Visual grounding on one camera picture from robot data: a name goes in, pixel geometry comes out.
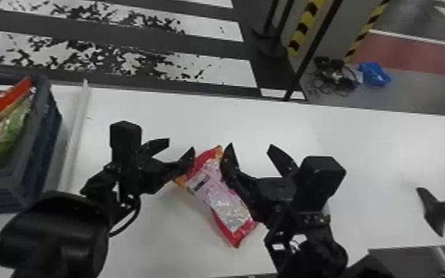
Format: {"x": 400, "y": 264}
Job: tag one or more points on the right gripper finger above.
{"x": 233, "y": 172}
{"x": 283, "y": 160}

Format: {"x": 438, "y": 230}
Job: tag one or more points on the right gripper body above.
{"x": 275, "y": 196}

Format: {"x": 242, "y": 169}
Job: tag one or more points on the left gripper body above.
{"x": 145, "y": 175}

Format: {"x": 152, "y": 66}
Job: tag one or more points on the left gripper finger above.
{"x": 181, "y": 163}
{"x": 155, "y": 146}

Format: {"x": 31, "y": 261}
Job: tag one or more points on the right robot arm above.
{"x": 308, "y": 252}

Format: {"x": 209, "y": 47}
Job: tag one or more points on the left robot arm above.
{"x": 55, "y": 233}

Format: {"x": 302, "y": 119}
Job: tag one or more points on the red snack packet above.
{"x": 218, "y": 196}
{"x": 1, "y": 101}

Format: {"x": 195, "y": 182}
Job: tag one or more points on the blue basket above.
{"x": 32, "y": 155}

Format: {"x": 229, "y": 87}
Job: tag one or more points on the blue bag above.
{"x": 374, "y": 73}

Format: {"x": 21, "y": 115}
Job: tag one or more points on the green snack packet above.
{"x": 7, "y": 136}

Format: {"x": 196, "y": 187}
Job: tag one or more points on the black stand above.
{"x": 440, "y": 207}

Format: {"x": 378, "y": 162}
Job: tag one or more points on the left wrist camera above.
{"x": 125, "y": 140}

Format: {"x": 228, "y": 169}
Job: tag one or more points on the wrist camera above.
{"x": 319, "y": 180}
{"x": 125, "y": 140}

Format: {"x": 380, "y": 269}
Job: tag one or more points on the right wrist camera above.
{"x": 319, "y": 180}

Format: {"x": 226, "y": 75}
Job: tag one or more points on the yellow black striped post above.
{"x": 304, "y": 27}
{"x": 364, "y": 31}

